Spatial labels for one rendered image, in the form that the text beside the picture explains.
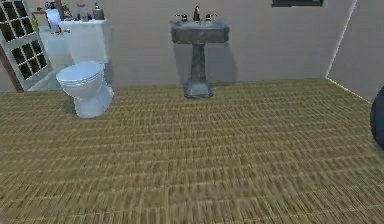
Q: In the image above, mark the dark blue round bin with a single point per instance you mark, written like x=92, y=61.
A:
x=378, y=116

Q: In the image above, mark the grey soap dispenser bottle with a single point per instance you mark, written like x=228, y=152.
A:
x=98, y=12

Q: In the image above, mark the white glass-paned door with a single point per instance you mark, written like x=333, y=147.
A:
x=22, y=43

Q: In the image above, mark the dark bronze faucet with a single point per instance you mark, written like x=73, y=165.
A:
x=196, y=14

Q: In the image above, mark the dark framed wall mirror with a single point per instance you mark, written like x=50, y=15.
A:
x=297, y=2

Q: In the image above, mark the clear glass jar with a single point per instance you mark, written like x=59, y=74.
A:
x=82, y=12

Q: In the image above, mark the grey pedestal sink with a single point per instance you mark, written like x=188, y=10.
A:
x=198, y=33

